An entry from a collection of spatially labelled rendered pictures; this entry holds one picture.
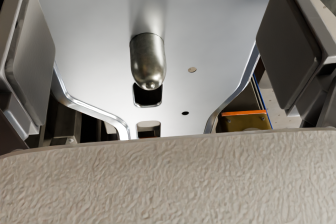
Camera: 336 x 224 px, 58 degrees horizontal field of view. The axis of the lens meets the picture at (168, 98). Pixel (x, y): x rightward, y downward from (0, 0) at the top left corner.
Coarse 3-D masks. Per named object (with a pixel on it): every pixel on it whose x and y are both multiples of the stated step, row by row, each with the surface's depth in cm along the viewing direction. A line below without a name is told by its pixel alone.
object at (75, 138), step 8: (56, 112) 45; (64, 112) 45; (72, 112) 45; (80, 112) 48; (56, 120) 44; (64, 120) 44; (72, 120) 44; (80, 120) 48; (56, 128) 43; (64, 128) 43; (72, 128) 43; (80, 128) 47; (56, 136) 42; (64, 136) 43; (72, 136) 43
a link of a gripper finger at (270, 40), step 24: (288, 0) 10; (264, 24) 12; (288, 24) 10; (312, 24) 9; (264, 48) 12; (288, 48) 10; (312, 48) 9; (288, 72) 10; (312, 72) 9; (288, 96) 10; (312, 96) 9; (312, 120) 10
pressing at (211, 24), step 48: (48, 0) 23; (96, 0) 24; (144, 0) 24; (192, 0) 25; (240, 0) 25; (96, 48) 28; (192, 48) 29; (240, 48) 30; (96, 96) 34; (192, 96) 36
